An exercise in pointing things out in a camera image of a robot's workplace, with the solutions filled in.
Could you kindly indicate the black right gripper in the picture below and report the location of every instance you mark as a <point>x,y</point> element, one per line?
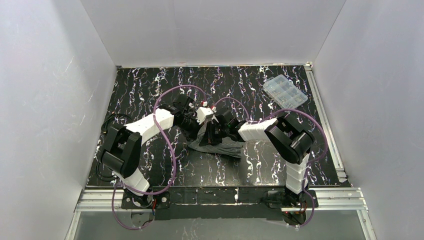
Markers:
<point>215,129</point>

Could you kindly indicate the clear plastic screw box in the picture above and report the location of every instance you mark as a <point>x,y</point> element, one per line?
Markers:
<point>283,92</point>

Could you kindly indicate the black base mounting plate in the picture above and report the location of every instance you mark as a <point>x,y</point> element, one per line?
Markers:
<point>276,203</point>

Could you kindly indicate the aluminium front frame rail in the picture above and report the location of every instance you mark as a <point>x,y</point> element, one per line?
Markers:
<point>327,198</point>

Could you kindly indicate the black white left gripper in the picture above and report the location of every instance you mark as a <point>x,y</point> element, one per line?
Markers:
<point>197,126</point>

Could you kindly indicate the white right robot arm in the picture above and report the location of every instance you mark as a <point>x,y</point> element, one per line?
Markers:
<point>291,140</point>

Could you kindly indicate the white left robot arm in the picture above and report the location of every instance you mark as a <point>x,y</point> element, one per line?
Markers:
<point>121,150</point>

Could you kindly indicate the grey fabric napkin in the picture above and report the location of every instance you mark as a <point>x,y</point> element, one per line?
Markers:
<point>227,147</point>

